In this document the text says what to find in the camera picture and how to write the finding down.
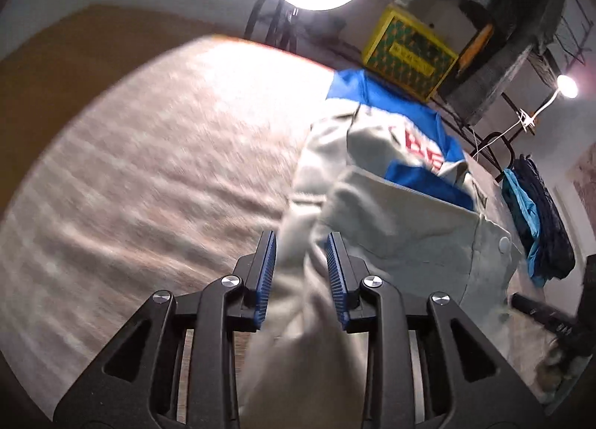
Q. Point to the hanging dark clothes on rack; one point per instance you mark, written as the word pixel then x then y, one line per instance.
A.
pixel 521 27

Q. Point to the white and blue work jacket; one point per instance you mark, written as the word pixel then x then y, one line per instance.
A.
pixel 381 171

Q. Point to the black ring light tripod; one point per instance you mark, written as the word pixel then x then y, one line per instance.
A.
pixel 282 25

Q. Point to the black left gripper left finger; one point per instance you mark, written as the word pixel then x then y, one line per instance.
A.
pixel 171 364

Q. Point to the small white lamp bulb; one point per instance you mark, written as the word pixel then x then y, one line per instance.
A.
pixel 567 87

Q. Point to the yellow green patterned box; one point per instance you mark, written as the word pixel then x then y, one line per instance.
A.
pixel 408 54

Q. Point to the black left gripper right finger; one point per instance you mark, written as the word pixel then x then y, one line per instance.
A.
pixel 429 365

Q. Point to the plaid bed mattress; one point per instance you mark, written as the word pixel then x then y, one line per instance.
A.
pixel 162 182

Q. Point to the dark blue furry garment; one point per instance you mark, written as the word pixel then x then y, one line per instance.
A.
pixel 544 238

